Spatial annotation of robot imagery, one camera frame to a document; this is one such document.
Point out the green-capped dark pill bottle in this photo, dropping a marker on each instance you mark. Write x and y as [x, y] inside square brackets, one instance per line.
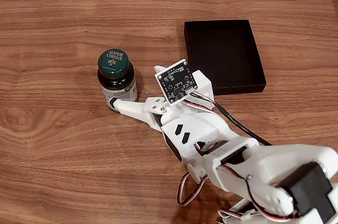
[113, 61]

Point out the shallow black box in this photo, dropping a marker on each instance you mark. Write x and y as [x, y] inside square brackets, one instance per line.
[227, 49]

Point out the camera board on white mount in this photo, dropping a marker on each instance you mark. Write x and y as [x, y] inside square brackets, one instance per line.
[175, 82]

